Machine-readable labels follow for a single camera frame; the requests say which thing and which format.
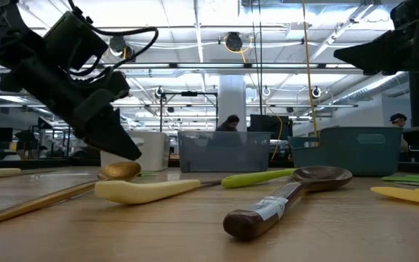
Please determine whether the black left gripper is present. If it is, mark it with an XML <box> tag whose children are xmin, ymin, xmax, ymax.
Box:
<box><xmin>0</xmin><ymin>54</ymin><xmax>143</xmax><ymax>162</ymax></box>

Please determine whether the gold metal spoon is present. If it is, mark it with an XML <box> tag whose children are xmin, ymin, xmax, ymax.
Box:
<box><xmin>0</xmin><ymin>161</ymin><xmax>142</xmax><ymax>229</ymax></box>

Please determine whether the green utensil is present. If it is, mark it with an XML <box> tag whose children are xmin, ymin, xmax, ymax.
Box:
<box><xmin>381</xmin><ymin>175</ymin><xmax>419</xmax><ymax>185</ymax></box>

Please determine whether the green-handled knife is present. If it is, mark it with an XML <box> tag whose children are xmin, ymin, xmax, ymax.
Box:
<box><xmin>220</xmin><ymin>167</ymin><xmax>298</xmax><ymax>189</ymax></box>

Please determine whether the yellow spatula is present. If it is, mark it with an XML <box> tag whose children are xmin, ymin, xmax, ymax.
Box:
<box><xmin>370</xmin><ymin>186</ymin><xmax>419</xmax><ymax>207</ymax></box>

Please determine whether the dark wooden spoon with label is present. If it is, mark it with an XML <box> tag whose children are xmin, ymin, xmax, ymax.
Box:
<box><xmin>223</xmin><ymin>166</ymin><xmax>354</xmax><ymax>242</ymax></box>

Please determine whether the white plastic bin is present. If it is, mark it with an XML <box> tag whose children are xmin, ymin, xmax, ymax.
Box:
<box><xmin>100</xmin><ymin>131</ymin><xmax>171</xmax><ymax>172</ymax></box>

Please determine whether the person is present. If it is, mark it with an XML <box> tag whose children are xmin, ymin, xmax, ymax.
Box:
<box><xmin>389</xmin><ymin>113</ymin><xmax>410</xmax><ymax>152</ymax></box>
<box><xmin>215</xmin><ymin>114</ymin><xmax>240</xmax><ymax>132</ymax></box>

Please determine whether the teal plastic bin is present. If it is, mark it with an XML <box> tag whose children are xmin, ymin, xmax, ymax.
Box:
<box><xmin>288</xmin><ymin>126</ymin><xmax>403</xmax><ymax>178</ymax></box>

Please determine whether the grey translucent plastic bin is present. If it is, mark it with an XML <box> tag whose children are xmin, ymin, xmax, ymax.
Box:
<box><xmin>177</xmin><ymin>130</ymin><xmax>271</xmax><ymax>173</ymax></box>

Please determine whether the long ceiling light strip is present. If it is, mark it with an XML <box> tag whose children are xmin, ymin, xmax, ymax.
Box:
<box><xmin>62</xmin><ymin>62</ymin><xmax>365</xmax><ymax>71</ymax></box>

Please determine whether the white building column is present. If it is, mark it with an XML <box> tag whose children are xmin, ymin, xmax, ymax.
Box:
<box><xmin>218</xmin><ymin>74</ymin><xmax>247</xmax><ymax>132</ymax></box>

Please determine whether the black monitor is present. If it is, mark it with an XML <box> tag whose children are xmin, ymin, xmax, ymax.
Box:
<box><xmin>250</xmin><ymin>114</ymin><xmax>293</xmax><ymax>141</ymax></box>

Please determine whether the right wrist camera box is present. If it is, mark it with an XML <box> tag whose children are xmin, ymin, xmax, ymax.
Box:
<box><xmin>391</xmin><ymin>0</ymin><xmax>419</xmax><ymax>30</ymax></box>

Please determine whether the black rig post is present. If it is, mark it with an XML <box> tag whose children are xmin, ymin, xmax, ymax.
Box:
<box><xmin>408</xmin><ymin>71</ymin><xmax>419</xmax><ymax>127</ymax></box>

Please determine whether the long yellow hanging cable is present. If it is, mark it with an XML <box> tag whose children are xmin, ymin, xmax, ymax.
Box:
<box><xmin>301</xmin><ymin>0</ymin><xmax>319</xmax><ymax>138</ymax></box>

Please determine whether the black metal frame stand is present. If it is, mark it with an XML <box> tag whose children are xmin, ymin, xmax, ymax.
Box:
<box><xmin>159</xmin><ymin>91</ymin><xmax>220</xmax><ymax>134</ymax></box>

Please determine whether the ceiling cable reel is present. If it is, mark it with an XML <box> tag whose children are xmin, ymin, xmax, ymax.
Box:
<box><xmin>108</xmin><ymin>35</ymin><xmax>137</xmax><ymax>62</ymax></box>
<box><xmin>226</xmin><ymin>31</ymin><xmax>244</xmax><ymax>52</ymax></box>

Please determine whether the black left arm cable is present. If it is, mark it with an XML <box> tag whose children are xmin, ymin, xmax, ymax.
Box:
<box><xmin>67</xmin><ymin>0</ymin><xmax>159</xmax><ymax>79</ymax></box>

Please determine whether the black hanging cable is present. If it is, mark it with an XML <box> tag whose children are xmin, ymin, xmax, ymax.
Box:
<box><xmin>250</xmin><ymin>0</ymin><xmax>260</xmax><ymax>116</ymax></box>
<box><xmin>258</xmin><ymin>0</ymin><xmax>263</xmax><ymax>116</ymax></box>

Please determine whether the short yellow cable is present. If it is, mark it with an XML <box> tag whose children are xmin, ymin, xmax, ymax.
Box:
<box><xmin>270</xmin><ymin>114</ymin><xmax>284</xmax><ymax>162</ymax></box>

